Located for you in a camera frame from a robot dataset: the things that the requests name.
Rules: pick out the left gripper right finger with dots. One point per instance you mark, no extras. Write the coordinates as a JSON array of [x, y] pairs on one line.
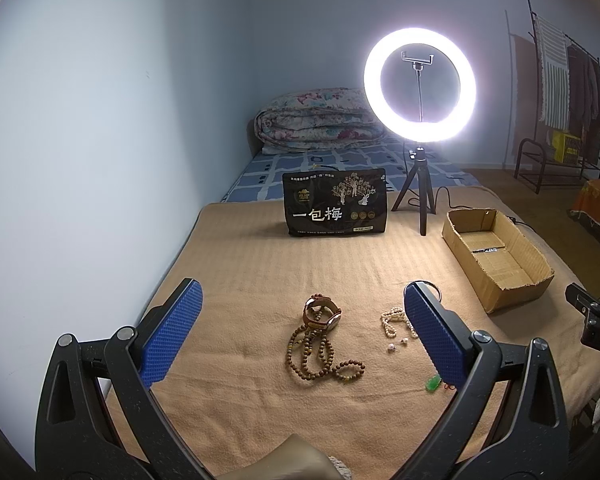
[[444, 335]]

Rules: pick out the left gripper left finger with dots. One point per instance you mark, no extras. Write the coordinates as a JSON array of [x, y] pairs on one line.
[[165, 328]]

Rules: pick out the dark metal bangle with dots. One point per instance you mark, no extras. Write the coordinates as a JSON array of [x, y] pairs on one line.
[[431, 285]]

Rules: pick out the red strap wristwatch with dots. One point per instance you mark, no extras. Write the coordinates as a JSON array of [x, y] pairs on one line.
[[321, 313]]

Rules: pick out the cardboard box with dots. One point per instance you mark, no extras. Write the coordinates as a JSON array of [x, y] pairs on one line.
[[503, 266]]

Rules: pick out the black clothes rack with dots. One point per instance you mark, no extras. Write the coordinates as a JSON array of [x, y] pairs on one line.
[[534, 162]]

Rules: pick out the black tripod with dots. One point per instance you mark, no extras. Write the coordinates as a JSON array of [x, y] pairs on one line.
[[425, 194]]

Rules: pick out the blue patterned bed sheet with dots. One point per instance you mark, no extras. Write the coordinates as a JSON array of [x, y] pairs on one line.
[[262, 178]]

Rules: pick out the black snack bag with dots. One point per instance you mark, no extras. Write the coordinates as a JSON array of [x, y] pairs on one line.
[[333, 202]]

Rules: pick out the yellow box on rack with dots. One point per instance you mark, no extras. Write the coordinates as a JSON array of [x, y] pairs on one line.
[[566, 147]]

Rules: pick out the dark hanging clothes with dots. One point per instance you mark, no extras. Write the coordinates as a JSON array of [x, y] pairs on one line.
[[584, 102]]

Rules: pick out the folded floral quilt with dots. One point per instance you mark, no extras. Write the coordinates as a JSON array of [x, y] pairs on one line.
[[320, 119]]

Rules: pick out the phone holder clamp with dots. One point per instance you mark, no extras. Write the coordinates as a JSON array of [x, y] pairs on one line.
[[417, 64]]

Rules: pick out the striped white towel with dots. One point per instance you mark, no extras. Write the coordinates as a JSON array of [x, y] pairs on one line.
[[553, 53]]

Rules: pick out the ring light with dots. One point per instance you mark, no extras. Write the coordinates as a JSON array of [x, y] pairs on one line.
[[449, 126]]

